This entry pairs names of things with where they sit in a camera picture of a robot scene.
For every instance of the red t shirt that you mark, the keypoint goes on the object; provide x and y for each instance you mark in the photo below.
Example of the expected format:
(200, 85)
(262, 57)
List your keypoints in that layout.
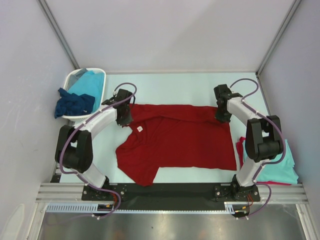
(174, 136)

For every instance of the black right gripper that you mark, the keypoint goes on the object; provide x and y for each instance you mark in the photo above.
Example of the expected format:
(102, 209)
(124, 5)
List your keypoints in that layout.
(221, 118)

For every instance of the aluminium frame rail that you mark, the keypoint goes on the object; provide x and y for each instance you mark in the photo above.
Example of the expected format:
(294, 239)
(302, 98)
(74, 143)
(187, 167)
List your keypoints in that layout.
(74, 193)

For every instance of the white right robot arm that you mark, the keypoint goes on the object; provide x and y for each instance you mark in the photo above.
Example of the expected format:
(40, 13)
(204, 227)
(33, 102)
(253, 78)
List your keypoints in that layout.
(263, 139)

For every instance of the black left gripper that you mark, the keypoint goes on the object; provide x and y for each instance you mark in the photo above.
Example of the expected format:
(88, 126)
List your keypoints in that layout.
(127, 120)

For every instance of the grey t shirt in basket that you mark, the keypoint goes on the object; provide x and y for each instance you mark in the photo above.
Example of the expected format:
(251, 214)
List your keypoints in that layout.
(74, 77)

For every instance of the turquoise t shirt in basket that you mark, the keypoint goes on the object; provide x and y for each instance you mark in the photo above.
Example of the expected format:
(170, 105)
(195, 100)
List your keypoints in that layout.
(91, 83)

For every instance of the white laundry basket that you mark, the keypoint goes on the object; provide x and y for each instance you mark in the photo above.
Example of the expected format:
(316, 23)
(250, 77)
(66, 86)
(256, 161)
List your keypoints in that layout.
(65, 86)

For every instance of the light blue folded t shirt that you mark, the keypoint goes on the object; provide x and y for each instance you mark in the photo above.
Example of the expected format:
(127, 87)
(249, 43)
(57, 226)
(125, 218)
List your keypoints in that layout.
(282, 172)

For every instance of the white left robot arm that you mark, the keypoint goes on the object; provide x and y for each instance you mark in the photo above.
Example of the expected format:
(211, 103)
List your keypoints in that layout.
(74, 150)

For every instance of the navy blue t shirt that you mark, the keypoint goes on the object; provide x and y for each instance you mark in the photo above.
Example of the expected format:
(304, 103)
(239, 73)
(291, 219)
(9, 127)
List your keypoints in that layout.
(71, 104)

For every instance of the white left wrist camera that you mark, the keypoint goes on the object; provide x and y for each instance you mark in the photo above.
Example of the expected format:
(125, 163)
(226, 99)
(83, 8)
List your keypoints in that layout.
(115, 93)

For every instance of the pink folded t shirt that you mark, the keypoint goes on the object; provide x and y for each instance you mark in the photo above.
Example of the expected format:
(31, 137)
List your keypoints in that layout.
(242, 155)

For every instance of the white slotted cable duct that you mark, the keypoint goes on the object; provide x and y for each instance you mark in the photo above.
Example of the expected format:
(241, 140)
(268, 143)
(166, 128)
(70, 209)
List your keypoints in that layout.
(105, 208)

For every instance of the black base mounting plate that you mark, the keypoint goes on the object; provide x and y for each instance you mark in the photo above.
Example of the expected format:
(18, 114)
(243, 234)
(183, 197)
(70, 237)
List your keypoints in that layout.
(184, 194)

